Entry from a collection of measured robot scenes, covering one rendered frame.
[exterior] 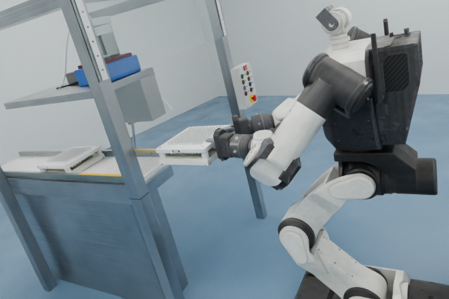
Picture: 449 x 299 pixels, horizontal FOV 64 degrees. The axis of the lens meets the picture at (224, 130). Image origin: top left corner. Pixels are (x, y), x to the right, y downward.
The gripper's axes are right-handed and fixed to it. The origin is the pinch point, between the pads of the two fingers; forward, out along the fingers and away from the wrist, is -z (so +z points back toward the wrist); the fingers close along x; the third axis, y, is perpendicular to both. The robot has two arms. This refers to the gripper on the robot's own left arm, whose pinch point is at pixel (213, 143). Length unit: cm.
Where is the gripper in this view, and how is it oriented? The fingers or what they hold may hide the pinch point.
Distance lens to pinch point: 137.6
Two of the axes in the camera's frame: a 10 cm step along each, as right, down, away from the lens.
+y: 5.9, -3.8, 7.1
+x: 2.1, 9.2, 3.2
